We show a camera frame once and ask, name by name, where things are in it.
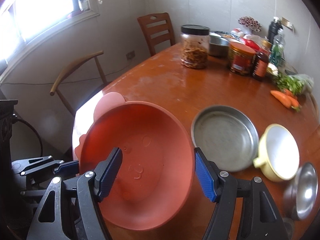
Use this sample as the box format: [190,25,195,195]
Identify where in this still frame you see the round metal pan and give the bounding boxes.
[190,105,259,172]

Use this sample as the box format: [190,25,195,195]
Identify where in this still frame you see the yellow bowl with handle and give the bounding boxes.
[253,124,299,182]

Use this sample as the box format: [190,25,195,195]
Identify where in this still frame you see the deep stainless steel bowl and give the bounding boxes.
[283,162,318,220]

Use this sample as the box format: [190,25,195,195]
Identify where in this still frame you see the curved light wood chair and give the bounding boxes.
[49,50,111,117]

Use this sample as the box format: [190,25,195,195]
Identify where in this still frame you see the front orange carrot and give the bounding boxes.
[270,90,292,108]

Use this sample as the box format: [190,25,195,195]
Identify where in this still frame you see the orange carrot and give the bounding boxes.
[270,90,292,108]
[283,88,301,112]

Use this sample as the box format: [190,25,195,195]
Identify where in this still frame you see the rear orange carrot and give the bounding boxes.
[283,88,301,112]

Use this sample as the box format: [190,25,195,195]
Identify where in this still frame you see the bag of green vegetables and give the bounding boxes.
[273,73,314,95]

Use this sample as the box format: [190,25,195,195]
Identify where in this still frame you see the brown sauce bottle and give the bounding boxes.
[252,46,270,81]

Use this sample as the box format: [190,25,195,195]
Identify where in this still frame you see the red lidded tin jar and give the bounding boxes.
[228,41,256,75]

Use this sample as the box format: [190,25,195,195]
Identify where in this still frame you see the metal bowl behind jars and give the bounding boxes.
[208,35,229,58]

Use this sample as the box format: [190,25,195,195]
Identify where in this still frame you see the clear bottle with green contents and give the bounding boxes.
[269,29,285,67]

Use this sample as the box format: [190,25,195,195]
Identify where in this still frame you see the red snack package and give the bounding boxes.
[240,37,260,52]

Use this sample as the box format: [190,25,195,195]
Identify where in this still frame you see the plastic jar with black lid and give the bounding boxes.
[181,24,210,69]

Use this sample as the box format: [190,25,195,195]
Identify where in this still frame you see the window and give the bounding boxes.
[1,0,102,62]

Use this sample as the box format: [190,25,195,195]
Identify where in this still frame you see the brown wooden slat chair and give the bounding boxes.
[137,12,176,56]

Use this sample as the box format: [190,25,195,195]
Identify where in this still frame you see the black thermos bottle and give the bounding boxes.
[267,16,283,44]

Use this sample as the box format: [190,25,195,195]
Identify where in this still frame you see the black cable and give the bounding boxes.
[11,115,43,158]

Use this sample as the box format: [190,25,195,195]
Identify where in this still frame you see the low wall outlet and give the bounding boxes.
[126,50,135,61]

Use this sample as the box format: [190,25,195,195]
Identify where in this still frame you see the wall power socket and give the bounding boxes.
[281,17,295,32]

